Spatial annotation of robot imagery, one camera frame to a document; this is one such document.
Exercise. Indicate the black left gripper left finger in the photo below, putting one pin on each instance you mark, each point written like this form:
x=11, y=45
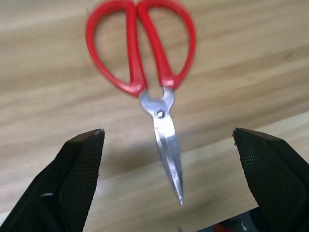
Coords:
x=72, y=183

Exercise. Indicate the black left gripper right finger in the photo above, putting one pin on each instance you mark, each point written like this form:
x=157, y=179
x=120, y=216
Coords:
x=272, y=174

